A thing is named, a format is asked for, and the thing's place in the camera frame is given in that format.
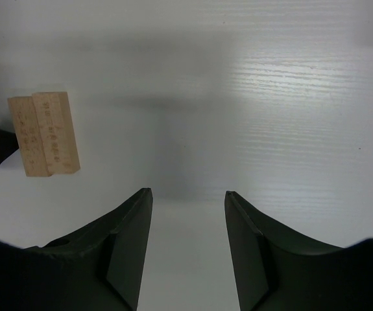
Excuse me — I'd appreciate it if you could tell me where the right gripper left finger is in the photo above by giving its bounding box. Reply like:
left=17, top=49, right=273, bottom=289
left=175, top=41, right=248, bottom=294
left=0, top=188, right=153, bottom=310

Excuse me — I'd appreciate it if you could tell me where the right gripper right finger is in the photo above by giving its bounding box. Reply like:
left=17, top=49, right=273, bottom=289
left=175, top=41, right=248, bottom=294
left=224, top=191, right=373, bottom=310

